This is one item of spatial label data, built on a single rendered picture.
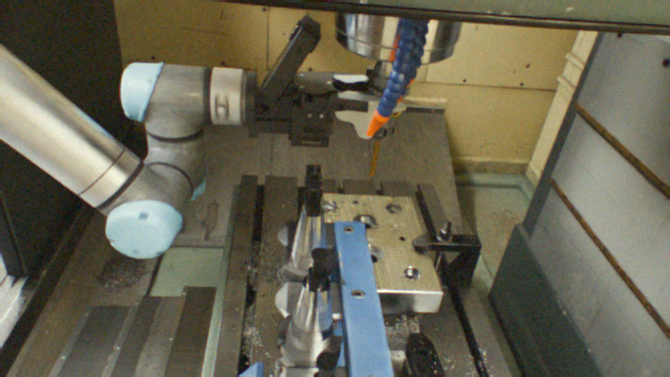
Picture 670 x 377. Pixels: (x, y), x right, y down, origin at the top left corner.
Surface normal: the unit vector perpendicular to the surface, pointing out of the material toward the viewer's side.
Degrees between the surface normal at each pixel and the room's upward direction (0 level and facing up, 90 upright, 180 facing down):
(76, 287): 17
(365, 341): 0
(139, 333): 7
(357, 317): 0
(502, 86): 90
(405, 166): 24
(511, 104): 90
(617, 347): 91
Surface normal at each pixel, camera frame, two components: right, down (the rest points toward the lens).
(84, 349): 0.09, -0.90
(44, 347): 0.39, -0.77
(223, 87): 0.11, -0.13
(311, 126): 0.07, 0.56
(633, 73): -0.99, -0.04
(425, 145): 0.12, -0.52
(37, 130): 0.33, 0.29
